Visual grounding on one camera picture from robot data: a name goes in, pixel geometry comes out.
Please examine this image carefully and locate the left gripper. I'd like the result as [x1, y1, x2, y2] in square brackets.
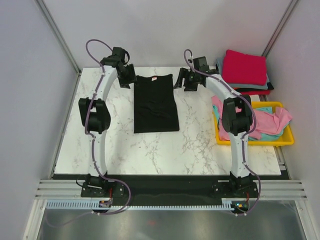
[118, 64, 139, 90]

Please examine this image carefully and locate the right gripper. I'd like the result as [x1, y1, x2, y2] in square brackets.
[172, 68, 198, 92]

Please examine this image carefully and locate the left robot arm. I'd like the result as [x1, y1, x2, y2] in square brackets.
[78, 47, 137, 198]

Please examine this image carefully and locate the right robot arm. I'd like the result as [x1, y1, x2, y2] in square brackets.
[174, 56, 259, 198]

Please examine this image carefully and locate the folded grey t-shirt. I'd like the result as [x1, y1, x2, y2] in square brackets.
[215, 57, 271, 90]

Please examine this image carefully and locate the teal t-shirt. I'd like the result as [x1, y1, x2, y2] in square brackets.
[212, 104, 286, 142]

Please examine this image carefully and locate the folded dark red t-shirt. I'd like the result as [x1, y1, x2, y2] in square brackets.
[238, 90, 271, 96]

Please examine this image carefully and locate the pink t-shirt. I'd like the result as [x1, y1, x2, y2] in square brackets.
[211, 96, 293, 142]

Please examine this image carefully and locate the yellow plastic bin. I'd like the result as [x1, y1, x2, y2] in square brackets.
[213, 101, 294, 147]

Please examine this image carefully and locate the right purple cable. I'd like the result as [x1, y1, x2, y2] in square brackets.
[183, 48, 262, 217]

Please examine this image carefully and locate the purple cable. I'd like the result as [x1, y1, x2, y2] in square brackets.
[44, 38, 132, 228]
[183, 48, 262, 217]

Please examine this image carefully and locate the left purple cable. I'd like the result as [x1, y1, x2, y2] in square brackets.
[44, 38, 132, 228]

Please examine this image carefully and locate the left aluminium frame post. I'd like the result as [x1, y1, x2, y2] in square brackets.
[35, 0, 81, 76]

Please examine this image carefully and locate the aluminium frame post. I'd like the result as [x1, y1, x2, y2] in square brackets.
[262, 0, 300, 58]
[35, 0, 81, 76]

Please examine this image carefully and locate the right aluminium frame post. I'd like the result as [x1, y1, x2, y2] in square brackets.
[262, 0, 300, 58]

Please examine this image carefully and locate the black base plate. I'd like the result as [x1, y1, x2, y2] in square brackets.
[79, 173, 261, 207]

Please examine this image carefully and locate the white cable duct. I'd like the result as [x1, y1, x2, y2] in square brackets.
[46, 199, 235, 211]

